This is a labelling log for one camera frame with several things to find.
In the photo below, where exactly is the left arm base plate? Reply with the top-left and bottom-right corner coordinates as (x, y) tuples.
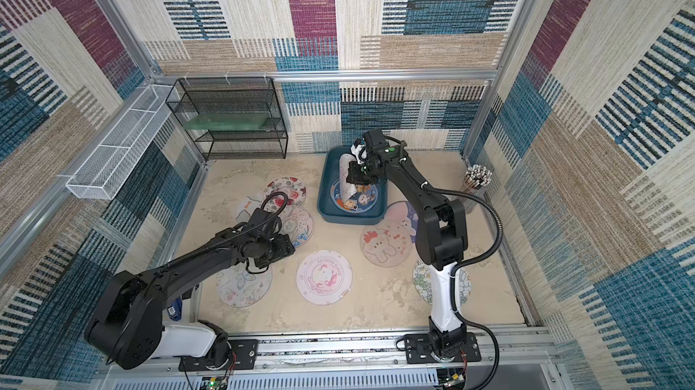
(178, 339), (259, 372)

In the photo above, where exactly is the white cat coaster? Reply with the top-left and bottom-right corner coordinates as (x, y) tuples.
(233, 193), (264, 223)

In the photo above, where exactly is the blue red cartoon coaster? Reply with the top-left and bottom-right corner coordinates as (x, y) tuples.
(329, 179), (379, 215)

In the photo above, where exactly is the red rose floral coaster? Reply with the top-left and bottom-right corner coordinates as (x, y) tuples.
(262, 176), (308, 205)

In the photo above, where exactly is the purple space bunny coaster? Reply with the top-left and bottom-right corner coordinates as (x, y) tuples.
(385, 201), (418, 243)

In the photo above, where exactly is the pink kitty ring coaster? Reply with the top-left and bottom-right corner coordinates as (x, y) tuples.
(296, 250), (353, 306)

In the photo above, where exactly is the pink bear bow coaster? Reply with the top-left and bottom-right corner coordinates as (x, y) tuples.
(359, 220), (414, 268)

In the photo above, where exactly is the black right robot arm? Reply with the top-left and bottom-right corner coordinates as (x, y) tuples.
(347, 129), (503, 389)

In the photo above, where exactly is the white pink bunny coaster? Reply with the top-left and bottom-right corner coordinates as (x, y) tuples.
(338, 154), (360, 201)

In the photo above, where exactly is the white green floral coaster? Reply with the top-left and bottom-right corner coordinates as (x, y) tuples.
(412, 260), (472, 305)

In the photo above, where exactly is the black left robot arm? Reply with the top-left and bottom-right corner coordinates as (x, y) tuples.
(84, 192), (295, 370)

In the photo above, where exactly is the white butterfly coaster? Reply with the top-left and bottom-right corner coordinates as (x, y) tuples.
(215, 265), (273, 309)

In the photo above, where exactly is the white wire mesh basket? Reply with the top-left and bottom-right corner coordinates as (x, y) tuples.
(66, 84), (172, 201)

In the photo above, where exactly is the green board on shelf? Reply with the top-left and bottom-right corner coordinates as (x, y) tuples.
(184, 113), (269, 131)

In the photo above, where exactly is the teal plastic storage box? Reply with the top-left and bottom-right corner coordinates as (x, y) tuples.
(317, 147), (388, 225)

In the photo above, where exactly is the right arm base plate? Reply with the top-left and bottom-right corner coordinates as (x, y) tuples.
(396, 332), (481, 365)

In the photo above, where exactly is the black wire mesh shelf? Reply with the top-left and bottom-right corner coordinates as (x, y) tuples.
(166, 77), (289, 161)

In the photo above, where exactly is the clear cup of pencils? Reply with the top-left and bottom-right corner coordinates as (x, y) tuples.
(462, 165), (493, 197)

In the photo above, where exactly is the white colourful doodle coaster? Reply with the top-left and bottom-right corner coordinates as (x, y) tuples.
(280, 206), (314, 248)

